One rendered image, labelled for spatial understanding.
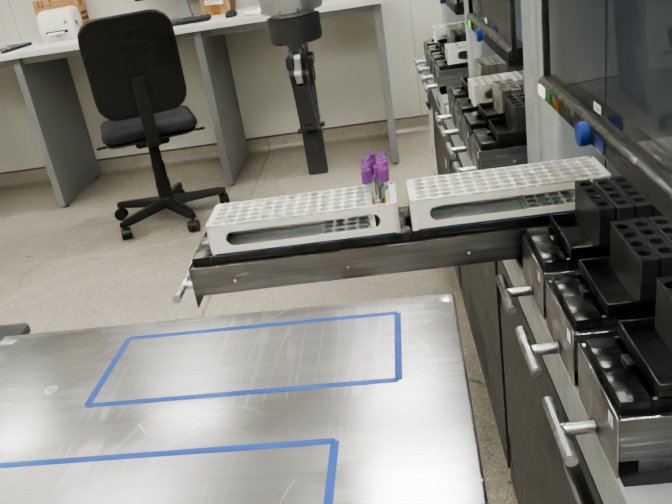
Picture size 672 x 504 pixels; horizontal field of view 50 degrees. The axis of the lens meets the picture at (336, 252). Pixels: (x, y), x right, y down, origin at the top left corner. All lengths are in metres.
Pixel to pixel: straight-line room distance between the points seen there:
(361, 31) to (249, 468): 4.06
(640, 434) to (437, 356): 0.21
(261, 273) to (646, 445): 0.62
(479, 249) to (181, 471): 0.60
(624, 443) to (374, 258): 0.51
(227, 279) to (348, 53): 3.58
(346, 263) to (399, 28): 3.58
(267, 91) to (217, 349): 3.90
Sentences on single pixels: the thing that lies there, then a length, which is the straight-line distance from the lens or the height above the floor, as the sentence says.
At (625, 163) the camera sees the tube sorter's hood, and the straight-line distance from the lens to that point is 0.82.
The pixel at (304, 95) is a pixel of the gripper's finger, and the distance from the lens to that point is 1.05.
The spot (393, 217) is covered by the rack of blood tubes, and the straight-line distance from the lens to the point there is 1.10.
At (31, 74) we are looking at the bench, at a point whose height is 0.76.
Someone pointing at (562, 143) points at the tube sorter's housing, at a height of 0.88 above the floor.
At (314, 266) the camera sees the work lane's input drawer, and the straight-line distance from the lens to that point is 1.12.
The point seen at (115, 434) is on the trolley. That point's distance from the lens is 0.79.
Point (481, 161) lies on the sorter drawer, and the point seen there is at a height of 0.78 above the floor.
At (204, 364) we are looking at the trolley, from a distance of 0.86.
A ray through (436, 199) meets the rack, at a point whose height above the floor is 0.86.
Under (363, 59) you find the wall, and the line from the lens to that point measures 4.64.
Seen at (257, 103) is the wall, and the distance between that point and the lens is 4.74.
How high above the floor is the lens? 1.25
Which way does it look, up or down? 24 degrees down
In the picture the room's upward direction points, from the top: 9 degrees counter-clockwise
